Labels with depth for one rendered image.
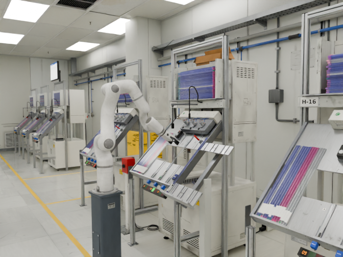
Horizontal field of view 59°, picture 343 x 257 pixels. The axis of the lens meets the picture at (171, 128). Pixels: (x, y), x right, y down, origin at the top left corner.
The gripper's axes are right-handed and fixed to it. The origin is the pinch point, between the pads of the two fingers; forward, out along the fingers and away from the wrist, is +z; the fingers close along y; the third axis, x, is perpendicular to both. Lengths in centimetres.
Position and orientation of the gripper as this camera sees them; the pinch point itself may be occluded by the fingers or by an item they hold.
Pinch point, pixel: (174, 143)
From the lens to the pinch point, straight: 253.9
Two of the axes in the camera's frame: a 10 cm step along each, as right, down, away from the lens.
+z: 6.5, 5.8, 4.9
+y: -5.7, -0.5, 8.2
